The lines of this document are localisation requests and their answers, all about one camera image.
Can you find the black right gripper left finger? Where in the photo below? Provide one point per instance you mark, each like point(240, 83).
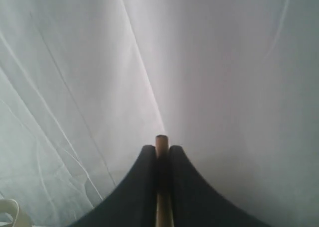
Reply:
point(133, 203)

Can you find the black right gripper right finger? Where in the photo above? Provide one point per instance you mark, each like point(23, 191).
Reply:
point(195, 203)

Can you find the wooden chopstick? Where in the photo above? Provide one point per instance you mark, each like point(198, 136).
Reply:
point(164, 212)

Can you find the cream bin with triangle mark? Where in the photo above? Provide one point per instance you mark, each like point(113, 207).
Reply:
point(19, 217)

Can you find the white backdrop curtain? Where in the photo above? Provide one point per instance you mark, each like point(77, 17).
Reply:
point(84, 84)

